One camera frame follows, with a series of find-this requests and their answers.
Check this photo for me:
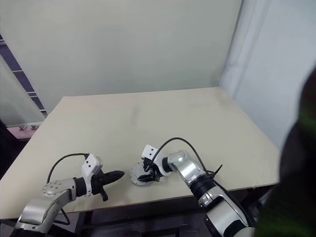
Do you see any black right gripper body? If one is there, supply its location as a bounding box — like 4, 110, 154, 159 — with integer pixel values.
141, 158, 164, 178

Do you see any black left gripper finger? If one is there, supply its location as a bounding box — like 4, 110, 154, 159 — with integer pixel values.
106, 176, 123, 186
107, 169, 125, 179

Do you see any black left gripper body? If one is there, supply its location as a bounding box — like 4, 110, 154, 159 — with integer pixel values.
89, 171, 110, 202

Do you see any round silver motor stator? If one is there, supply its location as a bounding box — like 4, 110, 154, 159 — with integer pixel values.
130, 161, 173, 188

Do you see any pink ledge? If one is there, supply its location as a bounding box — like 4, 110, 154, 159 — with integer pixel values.
5, 121, 46, 141

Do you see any dark blurry foreground shape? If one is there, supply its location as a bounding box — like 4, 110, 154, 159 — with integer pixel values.
255, 66, 316, 237

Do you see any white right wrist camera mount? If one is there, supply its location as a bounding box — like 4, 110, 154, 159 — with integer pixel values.
141, 144, 160, 161

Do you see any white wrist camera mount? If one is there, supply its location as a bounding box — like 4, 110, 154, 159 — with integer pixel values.
81, 153, 105, 178
141, 144, 160, 161

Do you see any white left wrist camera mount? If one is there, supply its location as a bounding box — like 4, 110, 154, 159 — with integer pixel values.
81, 153, 105, 178

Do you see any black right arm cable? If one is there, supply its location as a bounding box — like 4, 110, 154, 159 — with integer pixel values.
151, 137, 223, 184

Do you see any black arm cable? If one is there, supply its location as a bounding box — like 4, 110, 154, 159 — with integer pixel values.
47, 153, 90, 185
151, 137, 223, 184

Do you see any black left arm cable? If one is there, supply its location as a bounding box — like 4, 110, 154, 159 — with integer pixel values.
47, 153, 90, 185

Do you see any black cable tie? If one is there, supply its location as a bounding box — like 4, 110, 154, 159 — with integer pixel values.
206, 163, 223, 179

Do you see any dark window frame strip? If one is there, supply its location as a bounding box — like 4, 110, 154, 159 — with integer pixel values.
0, 34, 48, 119

